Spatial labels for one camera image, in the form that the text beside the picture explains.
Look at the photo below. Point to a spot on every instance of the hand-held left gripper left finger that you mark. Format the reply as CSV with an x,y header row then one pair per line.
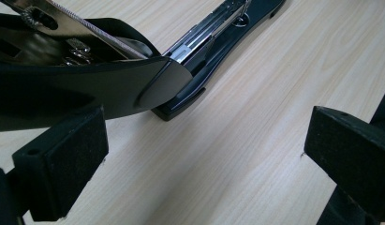
x,y
68,168

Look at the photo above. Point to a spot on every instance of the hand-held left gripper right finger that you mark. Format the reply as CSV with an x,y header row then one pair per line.
x,y
349,156

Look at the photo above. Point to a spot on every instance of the black stapler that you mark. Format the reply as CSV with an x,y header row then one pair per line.
x,y
87,81

